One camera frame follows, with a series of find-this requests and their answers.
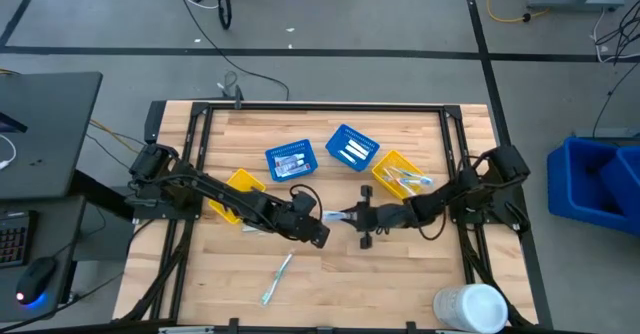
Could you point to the white toothpaste tube red band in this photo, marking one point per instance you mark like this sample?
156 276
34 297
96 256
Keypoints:
332 217
291 164
290 157

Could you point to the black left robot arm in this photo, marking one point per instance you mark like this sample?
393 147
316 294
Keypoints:
200 184

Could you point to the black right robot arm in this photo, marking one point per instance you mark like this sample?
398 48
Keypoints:
475 189

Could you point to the white blue toothpaste tube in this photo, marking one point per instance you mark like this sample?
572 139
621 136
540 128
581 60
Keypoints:
294 171

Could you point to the dark grey keyboard desk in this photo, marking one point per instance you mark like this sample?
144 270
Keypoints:
60 234

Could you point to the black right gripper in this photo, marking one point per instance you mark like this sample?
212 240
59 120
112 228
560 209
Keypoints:
385 216

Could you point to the yellow plastic basket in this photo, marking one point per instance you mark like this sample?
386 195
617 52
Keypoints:
392 160
245 179

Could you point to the large blue storage bin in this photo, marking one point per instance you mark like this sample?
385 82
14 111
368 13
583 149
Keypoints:
575 194

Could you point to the green white toothbrush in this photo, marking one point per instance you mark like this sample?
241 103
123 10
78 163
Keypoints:
276 279

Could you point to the black desk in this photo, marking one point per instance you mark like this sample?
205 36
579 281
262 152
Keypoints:
45 134

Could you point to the blue plastic basket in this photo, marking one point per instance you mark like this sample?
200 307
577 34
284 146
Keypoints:
287 148
340 136

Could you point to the black backlit keyboard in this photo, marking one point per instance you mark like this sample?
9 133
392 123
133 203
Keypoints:
12 239

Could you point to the blue white toothbrush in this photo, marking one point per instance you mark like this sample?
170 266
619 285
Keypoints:
417 180
415 174

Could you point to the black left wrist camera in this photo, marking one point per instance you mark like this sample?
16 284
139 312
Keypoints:
304 203

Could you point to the black clamp bracket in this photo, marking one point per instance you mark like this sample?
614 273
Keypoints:
238 96

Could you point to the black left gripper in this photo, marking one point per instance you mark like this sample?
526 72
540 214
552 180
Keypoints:
300 226

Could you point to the black computer mouse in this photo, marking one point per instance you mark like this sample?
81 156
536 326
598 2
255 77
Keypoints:
35 279

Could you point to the black corner plate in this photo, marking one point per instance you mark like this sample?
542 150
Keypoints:
154 124

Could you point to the white cylindrical container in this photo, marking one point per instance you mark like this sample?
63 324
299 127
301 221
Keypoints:
470 308

